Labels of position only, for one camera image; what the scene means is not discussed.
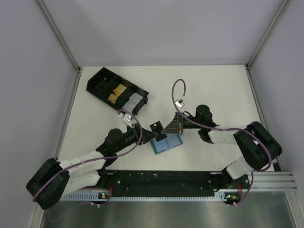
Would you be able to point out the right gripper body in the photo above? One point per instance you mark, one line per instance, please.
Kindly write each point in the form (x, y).
(179, 124)

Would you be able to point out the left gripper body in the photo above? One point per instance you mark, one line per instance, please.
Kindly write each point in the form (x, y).
(138, 133)

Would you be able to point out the blue card holder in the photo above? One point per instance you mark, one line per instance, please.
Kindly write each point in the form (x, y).
(170, 142)

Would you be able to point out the black credit card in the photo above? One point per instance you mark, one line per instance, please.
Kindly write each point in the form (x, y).
(157, 128)

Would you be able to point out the white credit card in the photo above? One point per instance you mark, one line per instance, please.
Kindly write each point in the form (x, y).
(136, 98)

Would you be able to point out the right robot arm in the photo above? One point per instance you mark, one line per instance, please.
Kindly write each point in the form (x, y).
(257, 146)

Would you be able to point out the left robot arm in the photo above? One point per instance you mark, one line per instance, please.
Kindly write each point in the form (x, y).
(55, 179)

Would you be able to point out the white card in tray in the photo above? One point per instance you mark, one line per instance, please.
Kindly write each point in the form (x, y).
(129, 106)

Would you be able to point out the upper gold card in tray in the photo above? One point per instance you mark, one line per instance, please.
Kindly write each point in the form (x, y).
(119, 89)

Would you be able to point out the black organizer tray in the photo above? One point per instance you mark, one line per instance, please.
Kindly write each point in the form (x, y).
(102, 84)

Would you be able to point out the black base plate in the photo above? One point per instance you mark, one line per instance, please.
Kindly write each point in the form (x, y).
(168, 183)

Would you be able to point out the left aluminium frame post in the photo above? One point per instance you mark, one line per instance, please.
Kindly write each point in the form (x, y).
(60, 39)

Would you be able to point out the aluminium frame post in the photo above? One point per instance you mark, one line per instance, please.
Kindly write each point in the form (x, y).
(268, 32)
(60, 39)

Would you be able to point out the aluminium front rail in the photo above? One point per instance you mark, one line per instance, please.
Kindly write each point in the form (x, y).
(258, 181)

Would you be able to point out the right aluminium frame post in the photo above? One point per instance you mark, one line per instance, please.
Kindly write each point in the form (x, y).
(268, 32)

